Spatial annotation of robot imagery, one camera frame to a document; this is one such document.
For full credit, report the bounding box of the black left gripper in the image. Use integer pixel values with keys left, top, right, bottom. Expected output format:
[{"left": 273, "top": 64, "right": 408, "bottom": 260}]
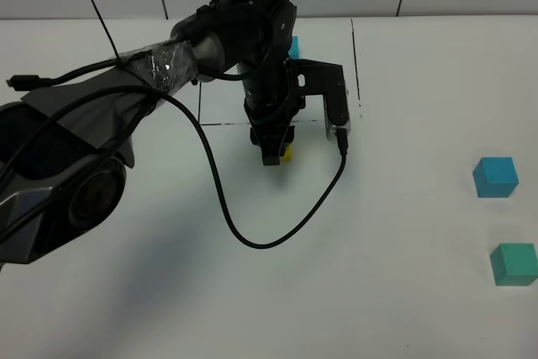
[{"left": 242, "top": 57, "right": 297, "bottom": 166}]

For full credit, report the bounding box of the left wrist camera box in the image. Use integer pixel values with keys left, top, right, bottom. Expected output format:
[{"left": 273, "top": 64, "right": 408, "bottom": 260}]
[{"left": 287, "top": 59, "right": 351, "bottom": 143}]

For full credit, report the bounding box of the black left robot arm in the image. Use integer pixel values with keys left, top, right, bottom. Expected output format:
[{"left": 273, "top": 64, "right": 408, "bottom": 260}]
[{"left": 1, "top": 0, "right": 297, "bottom": 264}]

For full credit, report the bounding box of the template blue cube block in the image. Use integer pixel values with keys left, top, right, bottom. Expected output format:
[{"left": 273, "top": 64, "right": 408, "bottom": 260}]
[{"left": 288, "top": 36, "right": 300, "bottom": 59}]

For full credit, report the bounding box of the yellow cube block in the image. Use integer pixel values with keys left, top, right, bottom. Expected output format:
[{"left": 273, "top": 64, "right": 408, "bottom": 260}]
[{"left": 280, "top": 145, "right": 293, "bottom": 162}]

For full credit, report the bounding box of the black left camera cable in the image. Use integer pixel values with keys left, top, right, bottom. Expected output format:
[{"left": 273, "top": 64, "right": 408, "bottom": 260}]
[{"left": 0, "top": 84, "right": 350, "bottom": 249}]

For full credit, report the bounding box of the green cube block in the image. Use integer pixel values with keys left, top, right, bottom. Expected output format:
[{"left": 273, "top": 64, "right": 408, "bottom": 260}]
[{"left": 490, "top": 243, "right": 537, "bottom": 287}]

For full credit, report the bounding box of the black zip tie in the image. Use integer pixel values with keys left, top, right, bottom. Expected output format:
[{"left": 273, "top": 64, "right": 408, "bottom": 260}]
[{"left": 90, "top": 0, "right": 156, "bottom": 89}]

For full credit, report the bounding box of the white template paper sheet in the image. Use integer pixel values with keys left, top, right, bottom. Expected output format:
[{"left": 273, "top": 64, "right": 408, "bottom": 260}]
[{"left": 196, "top": 18, "right": 363, "bottom": 127}]

